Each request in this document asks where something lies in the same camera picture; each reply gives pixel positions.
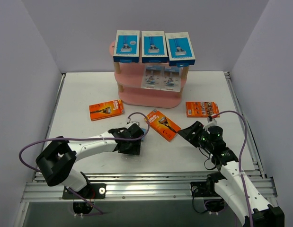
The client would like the white Gillette pack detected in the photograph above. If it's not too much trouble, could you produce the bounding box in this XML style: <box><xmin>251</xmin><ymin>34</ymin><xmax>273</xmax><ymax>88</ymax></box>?
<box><xmin>121</xmin><ymin>127</ymin><xmax>149</xmax><ymax>161</ymax></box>
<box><xmin>141</xmin><ymin>65</ymin><xmax>164</xmax><ymax>90</ymax></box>

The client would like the clear blister razor pack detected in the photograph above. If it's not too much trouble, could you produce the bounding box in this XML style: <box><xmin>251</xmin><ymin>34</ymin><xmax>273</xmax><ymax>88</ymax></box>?
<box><xmin>160</xmin><ymin>67</ymin><xmax>181</xmax><ymax>92</ymax></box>

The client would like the blue Harry's razor box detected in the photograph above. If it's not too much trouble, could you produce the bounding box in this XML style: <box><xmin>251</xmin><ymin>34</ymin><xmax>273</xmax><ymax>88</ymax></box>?
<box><xmin>165</xmin><ymin>32</ymin><xmax>195</xmax><ymax>68</ymax></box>

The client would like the blue Harry's box front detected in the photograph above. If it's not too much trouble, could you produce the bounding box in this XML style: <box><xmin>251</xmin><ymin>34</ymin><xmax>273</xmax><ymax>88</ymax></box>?
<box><xmin>141</xmin><ymin>31</ymin><xmax>169</xmax><ymax>63</ymax></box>

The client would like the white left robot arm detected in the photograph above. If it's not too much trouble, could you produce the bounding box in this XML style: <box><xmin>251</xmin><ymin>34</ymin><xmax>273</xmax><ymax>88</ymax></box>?
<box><xmin>36</xmin><ymin>123</ymin><xmax>145</xmax><ymax>199</ymax></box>

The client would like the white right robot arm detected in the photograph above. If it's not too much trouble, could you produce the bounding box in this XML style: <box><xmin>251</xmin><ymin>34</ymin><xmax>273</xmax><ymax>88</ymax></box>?
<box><xmin>178</xmin><ymin>121</ymin><xmax>285</xmax><ymax>227</ymax></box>

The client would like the pink three-tier shelf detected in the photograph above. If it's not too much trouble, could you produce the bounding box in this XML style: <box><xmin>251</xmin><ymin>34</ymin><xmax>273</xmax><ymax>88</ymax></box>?
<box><xmin>109</xmin><ymin>41</ymin><xmax>189</xmax><ymax>108</ymax></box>

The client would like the orange razor cartridge box right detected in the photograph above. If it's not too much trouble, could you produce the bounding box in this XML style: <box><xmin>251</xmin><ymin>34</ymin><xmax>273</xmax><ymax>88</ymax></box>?
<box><xmin>186</xmin><ymin>102</ymin><xmax>220</xmax><ymax>118</ymax></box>

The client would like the orange Gillette box centre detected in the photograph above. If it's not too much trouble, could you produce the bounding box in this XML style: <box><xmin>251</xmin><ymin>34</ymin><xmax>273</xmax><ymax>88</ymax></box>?
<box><xmin>144</xmin><ymin>109</ymin><xmax>181</xmax><ymax>142</ymax></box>

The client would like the orange Gillette Fusion box left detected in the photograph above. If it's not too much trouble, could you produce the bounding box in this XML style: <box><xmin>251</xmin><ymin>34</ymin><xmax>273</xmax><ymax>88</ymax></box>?
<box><xmin>89</xmin><ymin>99</ymin><xmax>124</xmax><ymax>121</ymax></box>

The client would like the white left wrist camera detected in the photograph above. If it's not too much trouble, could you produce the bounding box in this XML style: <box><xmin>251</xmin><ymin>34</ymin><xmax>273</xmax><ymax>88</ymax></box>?
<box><xmin>126</xmin><ymin>119</ymin><xmax>140</xmax><ymax>127</ymax></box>

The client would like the aluminium front rail frame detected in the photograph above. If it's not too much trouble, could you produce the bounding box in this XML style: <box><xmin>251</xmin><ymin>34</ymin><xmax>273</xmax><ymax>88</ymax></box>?
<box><xmin>20</xmin><ymin>72</ymin><xmax>278</xmax><ymax>204</ymax></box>

